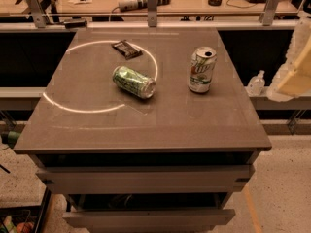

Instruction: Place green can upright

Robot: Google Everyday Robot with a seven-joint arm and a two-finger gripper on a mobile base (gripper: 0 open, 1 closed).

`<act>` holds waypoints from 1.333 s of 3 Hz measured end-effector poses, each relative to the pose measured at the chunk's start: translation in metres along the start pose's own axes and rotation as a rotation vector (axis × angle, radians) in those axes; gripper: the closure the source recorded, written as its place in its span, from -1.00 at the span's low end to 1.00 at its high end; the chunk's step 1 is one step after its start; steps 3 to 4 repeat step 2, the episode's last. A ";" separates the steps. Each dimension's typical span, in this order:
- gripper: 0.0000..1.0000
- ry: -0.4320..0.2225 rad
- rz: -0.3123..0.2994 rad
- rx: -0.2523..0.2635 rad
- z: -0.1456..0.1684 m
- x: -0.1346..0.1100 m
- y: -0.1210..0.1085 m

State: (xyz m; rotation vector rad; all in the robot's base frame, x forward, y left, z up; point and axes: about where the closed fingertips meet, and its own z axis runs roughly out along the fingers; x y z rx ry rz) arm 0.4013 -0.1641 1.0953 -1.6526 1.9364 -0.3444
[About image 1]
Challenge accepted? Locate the upper grey drawer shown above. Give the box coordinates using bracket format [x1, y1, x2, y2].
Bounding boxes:
[37, 165, 255, 194]

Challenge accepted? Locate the grey cabinet with drawers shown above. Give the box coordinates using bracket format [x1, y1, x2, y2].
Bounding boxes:
[13, 27, 273, 233]

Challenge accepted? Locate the left metal bracket post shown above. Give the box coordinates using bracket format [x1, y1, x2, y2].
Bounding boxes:
[24, 0, 47, 28]

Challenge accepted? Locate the white 7up soda can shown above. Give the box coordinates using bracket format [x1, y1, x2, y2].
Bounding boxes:
[188, 47, 217, 93]

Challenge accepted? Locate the right metal bracket post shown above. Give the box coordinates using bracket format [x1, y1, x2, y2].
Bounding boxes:
[259, 0, 280, 26]

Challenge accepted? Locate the clear sanitizer bottle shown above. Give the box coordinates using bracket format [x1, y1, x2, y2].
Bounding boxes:
[247, 70, 265, 96]

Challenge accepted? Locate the grey drawer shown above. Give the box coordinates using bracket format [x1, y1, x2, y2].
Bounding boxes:
[63, 209, 235, 233]
[37, 165, 255, 194]

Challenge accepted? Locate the lower grey drawer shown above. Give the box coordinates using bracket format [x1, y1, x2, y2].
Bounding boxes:
[63, 209, 235, 233]

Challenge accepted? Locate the small black box on rail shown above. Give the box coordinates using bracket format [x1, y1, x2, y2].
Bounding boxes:
[63, 18, 87, 29]

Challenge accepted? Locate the middle metal bracket post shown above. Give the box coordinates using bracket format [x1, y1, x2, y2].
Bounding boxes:
[147, 0, 157, 27]

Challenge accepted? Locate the green crushed soda can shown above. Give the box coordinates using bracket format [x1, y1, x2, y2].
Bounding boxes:
[113, 66, 156, 99]

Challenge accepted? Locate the metal bracket post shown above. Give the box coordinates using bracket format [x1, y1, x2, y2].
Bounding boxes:
[259, 0, 280, 26]
[24, 0, 47, 28]
[147, 0, 157, 27]

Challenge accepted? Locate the black crate with items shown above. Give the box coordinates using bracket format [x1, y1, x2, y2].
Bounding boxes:
[0, 189, 51, 233]

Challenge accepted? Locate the dark snack bar wrapper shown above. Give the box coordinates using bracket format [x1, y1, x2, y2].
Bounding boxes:
[112, 40, 143, 60]

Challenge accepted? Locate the white power strip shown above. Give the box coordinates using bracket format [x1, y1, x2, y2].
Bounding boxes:
[119, 0, 171, 12]

